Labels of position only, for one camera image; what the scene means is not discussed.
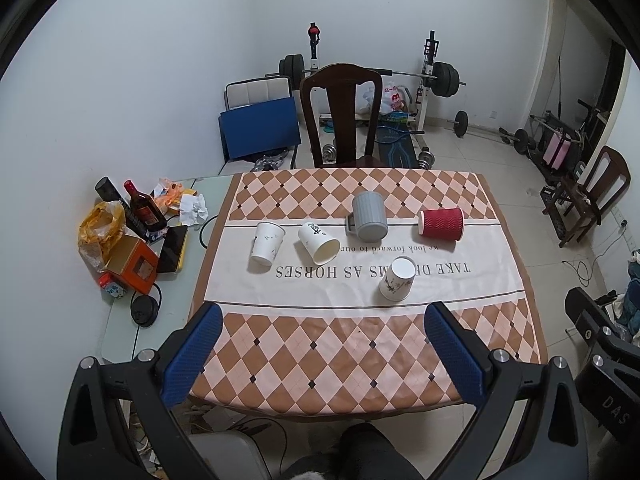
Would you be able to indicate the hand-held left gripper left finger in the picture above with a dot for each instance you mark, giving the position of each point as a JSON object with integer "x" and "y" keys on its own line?
{"x": 192, "y": 355}

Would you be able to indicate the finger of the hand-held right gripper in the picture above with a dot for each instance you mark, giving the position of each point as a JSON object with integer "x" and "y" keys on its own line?
{"x": 587, "y": 317}

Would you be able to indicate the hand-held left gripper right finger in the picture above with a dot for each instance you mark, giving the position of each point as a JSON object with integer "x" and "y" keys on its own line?
{"x": 455, "y": 355}

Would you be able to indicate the white paper cup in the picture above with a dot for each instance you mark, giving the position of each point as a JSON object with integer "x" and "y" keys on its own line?
{"x": 397, "y": 280}
{"x": 317, "y": 241}
{"x": 267, "y": 245}

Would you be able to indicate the red ribbed paper cup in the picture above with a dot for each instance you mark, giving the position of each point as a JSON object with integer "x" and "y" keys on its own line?
{"x": 441, "y": 222}

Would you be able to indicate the blue white cloth pile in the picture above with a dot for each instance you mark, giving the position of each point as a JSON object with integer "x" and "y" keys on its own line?
{"x": 631, "y": 305}

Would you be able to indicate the glass side table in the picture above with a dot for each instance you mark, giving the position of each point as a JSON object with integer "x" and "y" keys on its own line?
{"x": 175, "y": 295}

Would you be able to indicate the black round device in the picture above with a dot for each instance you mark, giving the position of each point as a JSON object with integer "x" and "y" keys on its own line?
{"x": 144, "y": 310}

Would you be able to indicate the small blue red packet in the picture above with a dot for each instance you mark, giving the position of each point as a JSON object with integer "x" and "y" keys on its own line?
{"x": 112, "y": 287}

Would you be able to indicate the checked brown tablecloth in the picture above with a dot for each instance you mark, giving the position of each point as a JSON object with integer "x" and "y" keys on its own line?
{"x": 350, "y": 340}

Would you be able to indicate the black smartphone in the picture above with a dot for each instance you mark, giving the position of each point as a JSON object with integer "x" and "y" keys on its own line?
{"x": 172, "y": 250}

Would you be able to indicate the orange cardboard box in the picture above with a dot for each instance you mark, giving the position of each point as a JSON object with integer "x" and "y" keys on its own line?
{"x": 132, "y": 262}

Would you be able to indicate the grey stool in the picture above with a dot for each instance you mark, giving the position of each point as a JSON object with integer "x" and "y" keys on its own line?
{"x": 230, "y": 460}

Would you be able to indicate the dark wooden chair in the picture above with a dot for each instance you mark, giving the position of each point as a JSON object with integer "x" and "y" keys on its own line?
{"x": 607, "y": 180}
{"x": 342, "y": 110}

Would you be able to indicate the crumpled white tissue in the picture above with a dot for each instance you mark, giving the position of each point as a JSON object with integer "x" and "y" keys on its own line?
{"x": 192, "y": 210}

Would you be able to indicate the dark liquor bottle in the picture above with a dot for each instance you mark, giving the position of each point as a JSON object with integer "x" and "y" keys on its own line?
{"x": 147, "y": 210}

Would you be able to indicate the yellow plastic bag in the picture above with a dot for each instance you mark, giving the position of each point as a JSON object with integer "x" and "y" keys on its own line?
{"x": 97, "y": 230}

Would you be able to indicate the orange snack packet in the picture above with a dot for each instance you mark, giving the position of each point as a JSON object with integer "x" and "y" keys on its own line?
{"x": 170, "y": 197}

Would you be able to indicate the grey ribbed mug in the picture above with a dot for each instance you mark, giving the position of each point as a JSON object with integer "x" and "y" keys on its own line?
{"x": 369, "y": 215}

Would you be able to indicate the pink bag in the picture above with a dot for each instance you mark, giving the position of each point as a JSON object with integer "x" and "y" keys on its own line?
{"x": 557, "y": 150}

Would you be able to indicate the black cylinder tube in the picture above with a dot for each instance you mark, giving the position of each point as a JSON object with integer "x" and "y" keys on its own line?
{"x": 112, "y": 192}

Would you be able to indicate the black exercise machine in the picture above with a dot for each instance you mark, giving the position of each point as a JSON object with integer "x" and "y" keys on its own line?
{"x": 585, "y": 125}

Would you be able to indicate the chrome dumbbell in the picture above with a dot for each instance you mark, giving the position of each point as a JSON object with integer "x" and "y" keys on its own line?
{"x": 327, "y": 154}
{"x": 426, "y": 157}

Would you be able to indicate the barbell with black plates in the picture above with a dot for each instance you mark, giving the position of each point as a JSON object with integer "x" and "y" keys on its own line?
{"x": 445, "y": 79}
{"x": 461, "y": 122}

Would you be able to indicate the blue folded board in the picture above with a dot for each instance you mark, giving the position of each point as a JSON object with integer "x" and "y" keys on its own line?
{"x": 257, "y": 127}

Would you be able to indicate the red and white plastic bag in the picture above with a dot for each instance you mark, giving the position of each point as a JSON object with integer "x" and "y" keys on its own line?
{"x": 394, "y": 99}

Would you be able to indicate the white padded chair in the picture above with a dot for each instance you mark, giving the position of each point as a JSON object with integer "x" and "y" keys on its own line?
{"x": 255, "y": 91}

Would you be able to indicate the white weight rack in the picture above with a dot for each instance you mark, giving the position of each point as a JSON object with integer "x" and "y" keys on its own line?
{"x": 429, "y": 60}

